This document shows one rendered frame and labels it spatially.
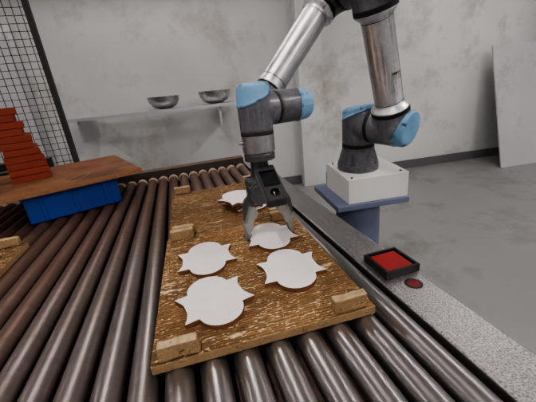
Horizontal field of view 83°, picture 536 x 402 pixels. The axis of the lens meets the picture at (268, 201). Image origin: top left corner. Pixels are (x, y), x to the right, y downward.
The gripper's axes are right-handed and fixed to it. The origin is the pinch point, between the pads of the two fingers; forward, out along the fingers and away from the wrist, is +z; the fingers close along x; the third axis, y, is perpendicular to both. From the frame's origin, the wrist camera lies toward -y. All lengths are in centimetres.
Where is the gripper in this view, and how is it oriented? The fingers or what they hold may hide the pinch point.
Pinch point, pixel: (270, 234)
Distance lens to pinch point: 74.8
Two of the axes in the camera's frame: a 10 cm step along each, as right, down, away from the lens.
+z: 1.0, 9.4, 3.2
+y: -2.4, -2.9, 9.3
